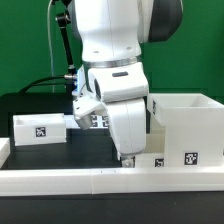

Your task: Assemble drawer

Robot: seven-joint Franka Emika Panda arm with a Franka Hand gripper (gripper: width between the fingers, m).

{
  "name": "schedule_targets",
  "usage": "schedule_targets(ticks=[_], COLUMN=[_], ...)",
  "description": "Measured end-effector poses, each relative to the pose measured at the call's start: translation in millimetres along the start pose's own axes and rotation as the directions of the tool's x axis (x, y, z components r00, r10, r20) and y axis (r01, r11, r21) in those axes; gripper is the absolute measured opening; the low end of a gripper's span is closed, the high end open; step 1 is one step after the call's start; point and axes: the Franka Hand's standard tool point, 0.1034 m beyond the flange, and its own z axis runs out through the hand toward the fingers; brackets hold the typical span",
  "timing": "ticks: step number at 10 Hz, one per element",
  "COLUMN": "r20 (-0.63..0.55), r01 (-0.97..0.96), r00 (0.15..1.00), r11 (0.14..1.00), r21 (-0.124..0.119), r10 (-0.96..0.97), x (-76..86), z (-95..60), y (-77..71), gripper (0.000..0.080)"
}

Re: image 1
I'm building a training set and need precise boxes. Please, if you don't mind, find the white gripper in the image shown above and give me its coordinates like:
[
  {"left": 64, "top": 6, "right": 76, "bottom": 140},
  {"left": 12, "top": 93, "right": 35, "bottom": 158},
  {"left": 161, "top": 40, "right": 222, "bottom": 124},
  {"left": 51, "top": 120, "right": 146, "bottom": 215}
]
[{"left": 106, "top": 98, "right": 146, "bottom": 168}]

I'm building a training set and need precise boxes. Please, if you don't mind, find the white drawer box front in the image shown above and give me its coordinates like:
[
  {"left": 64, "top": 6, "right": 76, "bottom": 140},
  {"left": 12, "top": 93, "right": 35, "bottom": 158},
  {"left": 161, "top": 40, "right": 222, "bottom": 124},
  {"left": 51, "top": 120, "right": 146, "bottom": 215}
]
[{"left": 133, "top": 133, "right": 167, "bottom": 168}]

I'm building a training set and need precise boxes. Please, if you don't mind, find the white drawer box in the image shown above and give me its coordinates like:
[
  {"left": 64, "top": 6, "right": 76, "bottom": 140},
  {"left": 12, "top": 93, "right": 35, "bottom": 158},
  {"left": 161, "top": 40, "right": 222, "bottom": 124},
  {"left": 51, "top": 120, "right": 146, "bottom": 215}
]
[
  {"left": 13, "top": 113, "right": 66, "bottom": 146},
  {"left": 133, "top": 133, "right": 167, "bottom": 168}
]

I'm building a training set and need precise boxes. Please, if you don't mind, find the white drawer cabinet frame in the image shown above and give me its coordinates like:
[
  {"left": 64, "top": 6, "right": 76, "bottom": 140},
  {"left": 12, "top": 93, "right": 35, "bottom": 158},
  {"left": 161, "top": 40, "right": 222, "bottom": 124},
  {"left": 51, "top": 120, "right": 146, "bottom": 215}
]
[{"left": 148, "top": 93, "right": 224, "bottom": 167}]

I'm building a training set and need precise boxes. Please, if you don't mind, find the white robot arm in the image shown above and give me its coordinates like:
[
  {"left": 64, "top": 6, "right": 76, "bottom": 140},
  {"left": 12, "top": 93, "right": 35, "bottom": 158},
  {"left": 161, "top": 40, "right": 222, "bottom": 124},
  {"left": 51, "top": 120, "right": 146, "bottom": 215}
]
[{"left": 69, "top": 0, "right": 183, "bottom": 167}]

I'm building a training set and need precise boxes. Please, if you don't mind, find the white drawer box rear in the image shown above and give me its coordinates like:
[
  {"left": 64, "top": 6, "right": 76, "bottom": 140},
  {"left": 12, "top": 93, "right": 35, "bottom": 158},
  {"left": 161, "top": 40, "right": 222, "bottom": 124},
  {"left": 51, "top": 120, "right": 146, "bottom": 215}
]
[{"left": 13, "top": 113, "right": 66, "bottom": 146}]

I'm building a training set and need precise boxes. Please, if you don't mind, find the marker sheet on table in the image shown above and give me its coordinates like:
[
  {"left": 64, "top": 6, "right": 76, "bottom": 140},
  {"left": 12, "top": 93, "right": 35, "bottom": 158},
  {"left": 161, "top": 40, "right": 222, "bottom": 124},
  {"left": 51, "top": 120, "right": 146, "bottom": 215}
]
[{"left": 64, "top": 115, "right": 108, "bottom": 129}]

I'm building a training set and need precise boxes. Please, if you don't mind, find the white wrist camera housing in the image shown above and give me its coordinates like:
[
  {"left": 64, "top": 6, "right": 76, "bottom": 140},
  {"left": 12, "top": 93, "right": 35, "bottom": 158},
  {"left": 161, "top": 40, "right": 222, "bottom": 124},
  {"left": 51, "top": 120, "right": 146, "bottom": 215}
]
[{"left": 73, "top": 62, "right": 149, "bottom": 130}]

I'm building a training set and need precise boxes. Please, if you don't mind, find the white front barrier rail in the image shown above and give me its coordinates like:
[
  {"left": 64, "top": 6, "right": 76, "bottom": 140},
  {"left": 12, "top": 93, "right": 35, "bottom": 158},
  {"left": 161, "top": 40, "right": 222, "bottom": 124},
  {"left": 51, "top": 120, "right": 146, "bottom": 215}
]
[{"left": 0, "top": 166, "right": 224, "bottom": 196}]

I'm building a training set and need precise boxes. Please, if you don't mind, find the white barrier rail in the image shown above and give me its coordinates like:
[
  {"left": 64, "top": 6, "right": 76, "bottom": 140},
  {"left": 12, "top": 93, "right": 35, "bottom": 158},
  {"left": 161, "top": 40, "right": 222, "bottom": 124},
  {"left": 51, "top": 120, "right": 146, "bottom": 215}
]
[
  {"left": 0, "top": 138, "right": 10, "bottom": 168},
  {"left": 0, "top": 166, "right": 224, "bottom": 196}
]

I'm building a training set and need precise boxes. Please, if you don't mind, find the black cable on table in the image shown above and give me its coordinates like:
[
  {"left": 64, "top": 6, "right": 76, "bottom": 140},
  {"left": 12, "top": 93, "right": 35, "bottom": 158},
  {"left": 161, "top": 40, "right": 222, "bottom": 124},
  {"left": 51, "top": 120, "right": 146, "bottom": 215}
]
[{"left": 18, "top": 75, "right": 75, "bottom": 94}]

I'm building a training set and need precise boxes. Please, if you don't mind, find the white left barrier rail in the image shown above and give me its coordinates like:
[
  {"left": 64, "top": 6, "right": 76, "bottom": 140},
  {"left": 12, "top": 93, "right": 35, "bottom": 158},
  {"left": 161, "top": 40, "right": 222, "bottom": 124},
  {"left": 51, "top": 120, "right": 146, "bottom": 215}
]
[{"left": 0, "top": 138, "right": 10, "bottom": 168}]

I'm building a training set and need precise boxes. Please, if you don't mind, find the white hanging cable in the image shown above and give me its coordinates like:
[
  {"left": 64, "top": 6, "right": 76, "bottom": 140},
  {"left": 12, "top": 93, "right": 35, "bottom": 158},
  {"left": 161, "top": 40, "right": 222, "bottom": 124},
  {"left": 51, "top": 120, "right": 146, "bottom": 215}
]
[{"left": 46, "top": 0, "right": 56, "bottom": 94}]

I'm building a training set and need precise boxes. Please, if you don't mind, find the black camera stand pole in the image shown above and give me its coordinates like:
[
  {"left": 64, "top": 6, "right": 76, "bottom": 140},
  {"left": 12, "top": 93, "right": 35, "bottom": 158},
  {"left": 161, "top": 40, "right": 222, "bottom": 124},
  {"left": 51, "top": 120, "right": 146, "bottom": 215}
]
[{"left": 56, "top": 0, "right": 77, "bottom": 94}]

